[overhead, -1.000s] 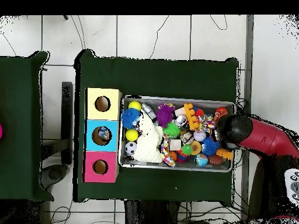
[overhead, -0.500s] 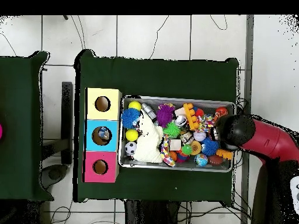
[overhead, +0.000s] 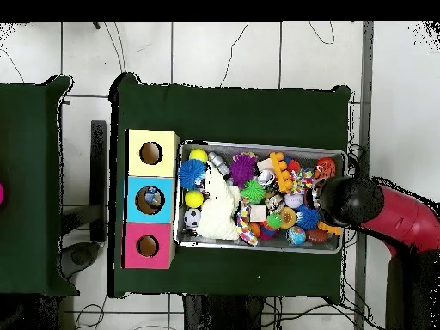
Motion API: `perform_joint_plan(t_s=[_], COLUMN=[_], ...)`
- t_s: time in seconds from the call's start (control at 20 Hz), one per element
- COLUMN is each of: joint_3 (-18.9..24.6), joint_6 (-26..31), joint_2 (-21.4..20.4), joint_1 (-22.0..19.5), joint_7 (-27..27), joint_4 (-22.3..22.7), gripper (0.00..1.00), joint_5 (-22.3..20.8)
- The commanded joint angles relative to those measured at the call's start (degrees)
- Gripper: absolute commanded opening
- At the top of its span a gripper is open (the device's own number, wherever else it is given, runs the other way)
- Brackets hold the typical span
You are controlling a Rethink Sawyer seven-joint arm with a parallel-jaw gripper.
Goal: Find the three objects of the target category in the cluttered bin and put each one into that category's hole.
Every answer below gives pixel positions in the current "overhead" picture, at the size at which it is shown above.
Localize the cream knitted cloth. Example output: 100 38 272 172
195 164 241 241

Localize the orange toy building block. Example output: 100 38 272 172
269 151 296 193
319 221 344 237

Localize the clear plastic packet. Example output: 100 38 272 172
144 188 163 210

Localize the multicoloured swirl ball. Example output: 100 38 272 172
286 226 308 247

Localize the shallow clear mesh bin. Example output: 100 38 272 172
174 140 348 254

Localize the wooden box with three holes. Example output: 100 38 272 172
123 128 181 271

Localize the silver metal pipe fitting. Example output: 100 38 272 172
208 151 231 180

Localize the purple spiky ball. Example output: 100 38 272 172
229 152 260 188

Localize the large blue spiky ball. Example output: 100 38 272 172
178 158 208 192

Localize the yellow ball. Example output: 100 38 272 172
188 147 209 164
184 189 205 210

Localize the green spiky ball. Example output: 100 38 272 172
240 180 268 205

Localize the small soccer ball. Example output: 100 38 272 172
182 207 204 229

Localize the silver metal can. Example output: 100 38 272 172
258 171 278 192

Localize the colourful patterned cloth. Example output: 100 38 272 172
235 198 260 248

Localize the green spiky monster toy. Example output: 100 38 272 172
266 211 284 230

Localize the dark green table cloth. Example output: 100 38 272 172
0 74 80 298
108 71 353 303

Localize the small blue spiky ball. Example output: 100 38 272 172
296 205 322 231

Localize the orange tiger striped toy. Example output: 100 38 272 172
316 156 338 179

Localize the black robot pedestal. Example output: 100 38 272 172
181 294 269 330

